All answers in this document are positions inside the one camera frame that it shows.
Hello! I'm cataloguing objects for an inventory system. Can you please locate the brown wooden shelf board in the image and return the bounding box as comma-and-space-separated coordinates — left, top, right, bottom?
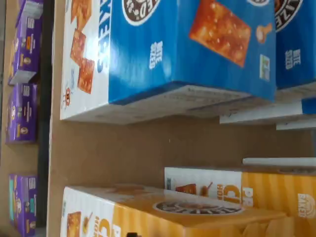
0, 0, 41, 237
48, 0, 316, 191

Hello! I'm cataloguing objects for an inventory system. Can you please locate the blue white pretzel cracker box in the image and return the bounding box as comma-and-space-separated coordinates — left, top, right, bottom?
219, 0, 316, 124
60, 0, 277, 124
276, 97, 316, 131

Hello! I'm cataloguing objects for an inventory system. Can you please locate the yellow white pretzel cracker box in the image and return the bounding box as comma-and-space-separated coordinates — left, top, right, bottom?
164, 166, 316, 237
61, 184, 288, 237
242, 157, 316, 173

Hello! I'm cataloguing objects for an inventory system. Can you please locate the purple Annie's box teal label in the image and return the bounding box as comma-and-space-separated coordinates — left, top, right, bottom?
8, 173, 38, 237

